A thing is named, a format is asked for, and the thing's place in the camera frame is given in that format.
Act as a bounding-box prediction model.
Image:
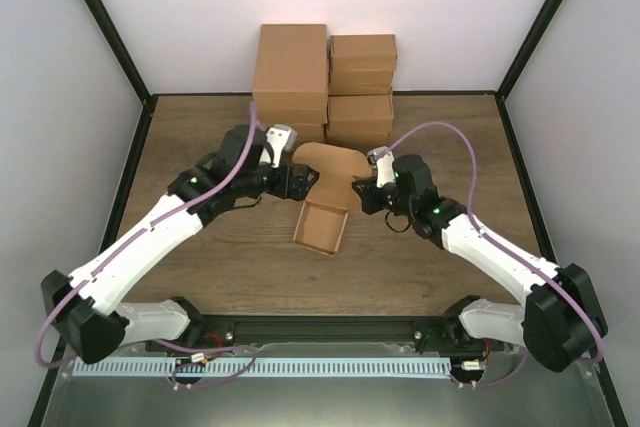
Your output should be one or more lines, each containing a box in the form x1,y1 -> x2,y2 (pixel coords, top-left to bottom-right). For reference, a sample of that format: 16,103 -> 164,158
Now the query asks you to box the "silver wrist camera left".
260,124 -> 298,168

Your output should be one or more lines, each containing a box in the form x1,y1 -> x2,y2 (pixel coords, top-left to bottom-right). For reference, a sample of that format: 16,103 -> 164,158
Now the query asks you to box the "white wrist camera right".
366,146 -> 396,188

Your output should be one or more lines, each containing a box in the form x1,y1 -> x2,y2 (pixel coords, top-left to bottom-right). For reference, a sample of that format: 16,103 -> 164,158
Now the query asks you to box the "top large cardboard box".
252,24 -> 328,109

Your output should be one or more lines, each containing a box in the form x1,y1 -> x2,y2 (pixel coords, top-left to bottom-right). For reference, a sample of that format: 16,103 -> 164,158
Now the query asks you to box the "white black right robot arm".
352,147 -> 608,372

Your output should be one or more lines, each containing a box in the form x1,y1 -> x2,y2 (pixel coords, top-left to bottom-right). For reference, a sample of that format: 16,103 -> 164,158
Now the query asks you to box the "top small cardboard box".
330,34 -> 398,71

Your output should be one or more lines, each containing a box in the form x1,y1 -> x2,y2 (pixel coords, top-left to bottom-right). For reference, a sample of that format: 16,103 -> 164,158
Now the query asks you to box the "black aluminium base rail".
174,315 -> 504,353

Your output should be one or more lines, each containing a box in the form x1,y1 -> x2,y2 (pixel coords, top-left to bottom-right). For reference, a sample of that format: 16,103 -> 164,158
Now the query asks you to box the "large cardboard box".
257,106 -> 328,125
273,124 -> 325,142
252,24 -> 328,109
292,140 -> 325,154

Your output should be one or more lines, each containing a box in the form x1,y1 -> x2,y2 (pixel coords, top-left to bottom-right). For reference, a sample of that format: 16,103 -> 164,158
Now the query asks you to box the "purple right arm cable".
387,120 -> 606,390

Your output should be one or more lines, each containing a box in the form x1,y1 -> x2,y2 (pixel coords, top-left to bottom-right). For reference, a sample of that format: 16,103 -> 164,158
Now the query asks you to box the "bottom small cardboard box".
326,131 -> 389,150

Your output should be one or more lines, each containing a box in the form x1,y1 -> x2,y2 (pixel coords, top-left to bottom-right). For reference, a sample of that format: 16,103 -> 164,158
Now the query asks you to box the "bottom large cardboard box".
292,140 -> 325,154

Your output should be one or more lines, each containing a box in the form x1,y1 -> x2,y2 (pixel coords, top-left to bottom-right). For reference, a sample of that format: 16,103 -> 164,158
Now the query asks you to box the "light blue slotted cable duct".
73,357 -> 451,379

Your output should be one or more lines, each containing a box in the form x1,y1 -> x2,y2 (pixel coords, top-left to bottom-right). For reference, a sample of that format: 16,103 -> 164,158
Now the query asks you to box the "black cage frame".
41,24 -> 626,426

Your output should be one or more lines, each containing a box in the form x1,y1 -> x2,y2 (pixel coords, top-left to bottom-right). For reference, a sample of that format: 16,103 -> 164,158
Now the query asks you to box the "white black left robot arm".
41,124 -> 319,364

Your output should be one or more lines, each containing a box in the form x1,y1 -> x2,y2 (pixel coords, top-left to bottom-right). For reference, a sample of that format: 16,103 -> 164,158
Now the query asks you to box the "small cardboard box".
326,131 -> 389,150
329,66 -> 395,96
328,95 -> 394,133
330,34 -> 398,71

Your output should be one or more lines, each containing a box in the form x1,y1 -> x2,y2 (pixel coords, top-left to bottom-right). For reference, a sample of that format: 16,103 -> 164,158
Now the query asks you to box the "upper small cardboard box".
329,66 -> 395,96

